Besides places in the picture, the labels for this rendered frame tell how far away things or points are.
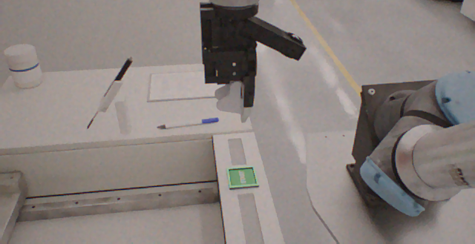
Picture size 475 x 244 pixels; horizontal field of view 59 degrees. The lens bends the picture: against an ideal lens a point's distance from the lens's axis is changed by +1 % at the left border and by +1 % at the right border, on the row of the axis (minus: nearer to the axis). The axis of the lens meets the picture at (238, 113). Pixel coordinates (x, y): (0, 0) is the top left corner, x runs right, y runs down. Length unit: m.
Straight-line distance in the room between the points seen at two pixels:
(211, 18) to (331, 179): 0.57
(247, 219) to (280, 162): 1.62
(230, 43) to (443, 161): 0.33
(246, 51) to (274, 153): 1.80
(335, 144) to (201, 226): 0.44
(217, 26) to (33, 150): 0.53
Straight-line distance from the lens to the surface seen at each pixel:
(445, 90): 0.75
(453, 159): 0.59
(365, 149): 0.98
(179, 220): 0.93
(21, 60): 1.18
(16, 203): 0.99
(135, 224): 0.94
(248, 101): 0.67
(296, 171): 2.30
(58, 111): 1.08
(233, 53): 0.62
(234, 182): 0.80
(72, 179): 1.02
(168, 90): 1.08
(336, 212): 0.97
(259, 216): 0.74
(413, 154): 0.67
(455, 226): 1.02
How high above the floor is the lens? 1.51
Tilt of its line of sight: 33 degrees down
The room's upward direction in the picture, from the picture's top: straight up
